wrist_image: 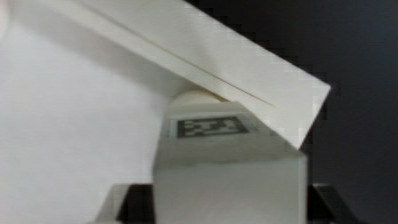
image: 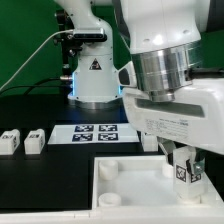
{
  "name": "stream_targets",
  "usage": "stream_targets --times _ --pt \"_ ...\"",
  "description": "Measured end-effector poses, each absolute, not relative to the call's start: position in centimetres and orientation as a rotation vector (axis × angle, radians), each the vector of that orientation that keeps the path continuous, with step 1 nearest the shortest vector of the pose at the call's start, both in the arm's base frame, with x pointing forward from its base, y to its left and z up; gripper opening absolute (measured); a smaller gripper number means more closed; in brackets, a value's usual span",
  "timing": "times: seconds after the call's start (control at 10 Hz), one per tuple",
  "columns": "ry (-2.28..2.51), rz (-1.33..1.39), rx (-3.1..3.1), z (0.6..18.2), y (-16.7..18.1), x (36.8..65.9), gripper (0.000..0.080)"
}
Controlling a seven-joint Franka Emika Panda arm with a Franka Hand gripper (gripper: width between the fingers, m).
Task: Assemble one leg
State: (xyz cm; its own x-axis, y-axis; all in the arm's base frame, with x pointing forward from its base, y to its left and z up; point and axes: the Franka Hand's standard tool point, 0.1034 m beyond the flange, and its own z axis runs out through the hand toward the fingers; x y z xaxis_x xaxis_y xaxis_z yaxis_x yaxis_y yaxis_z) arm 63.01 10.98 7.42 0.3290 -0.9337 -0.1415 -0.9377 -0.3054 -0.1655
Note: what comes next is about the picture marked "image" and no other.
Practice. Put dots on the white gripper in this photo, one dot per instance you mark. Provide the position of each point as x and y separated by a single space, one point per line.
195 118

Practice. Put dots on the white square tabletop part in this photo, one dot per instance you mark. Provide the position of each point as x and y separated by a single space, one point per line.
142 181

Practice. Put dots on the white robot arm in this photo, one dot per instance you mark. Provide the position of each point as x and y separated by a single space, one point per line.
165 90

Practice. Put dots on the white L-shaped obstacle fence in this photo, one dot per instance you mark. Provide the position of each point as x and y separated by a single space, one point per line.
187 214

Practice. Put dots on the white marker base plate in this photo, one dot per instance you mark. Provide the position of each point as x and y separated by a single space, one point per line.
93 134

